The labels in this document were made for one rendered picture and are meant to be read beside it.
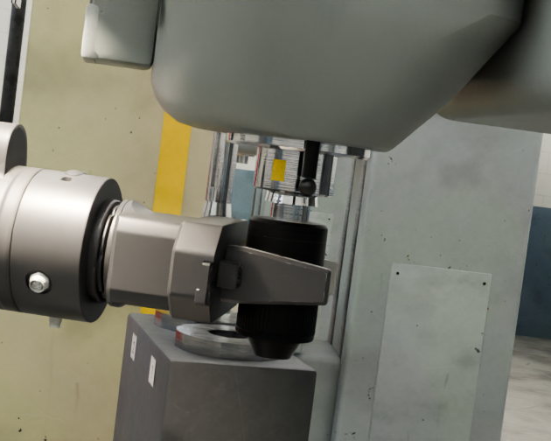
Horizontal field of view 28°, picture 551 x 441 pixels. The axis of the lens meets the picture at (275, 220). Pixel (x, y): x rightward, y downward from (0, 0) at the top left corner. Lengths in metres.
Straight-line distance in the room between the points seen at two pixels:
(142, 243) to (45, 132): 1.75
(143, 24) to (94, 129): 1.74
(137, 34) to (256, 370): 0.33
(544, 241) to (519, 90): 9.79
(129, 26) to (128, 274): 0.14
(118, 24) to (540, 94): 0.23
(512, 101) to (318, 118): 0.11
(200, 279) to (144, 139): 1.77
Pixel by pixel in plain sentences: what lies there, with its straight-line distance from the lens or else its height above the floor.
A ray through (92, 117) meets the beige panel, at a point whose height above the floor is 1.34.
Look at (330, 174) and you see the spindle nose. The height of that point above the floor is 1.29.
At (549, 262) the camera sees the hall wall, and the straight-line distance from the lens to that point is 10.42.
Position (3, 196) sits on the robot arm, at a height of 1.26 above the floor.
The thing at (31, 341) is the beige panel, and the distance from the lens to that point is 2.40.
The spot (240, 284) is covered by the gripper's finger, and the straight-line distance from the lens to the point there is 0.61.
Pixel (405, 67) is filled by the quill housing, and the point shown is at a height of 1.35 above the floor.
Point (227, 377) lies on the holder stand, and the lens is 0.85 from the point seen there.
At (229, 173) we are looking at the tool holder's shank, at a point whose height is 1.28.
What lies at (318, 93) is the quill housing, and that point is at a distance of 0.57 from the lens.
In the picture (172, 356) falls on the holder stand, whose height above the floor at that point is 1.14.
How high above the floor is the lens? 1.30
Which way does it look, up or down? 3 degrees down
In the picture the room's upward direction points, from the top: 7 degrees clockwise
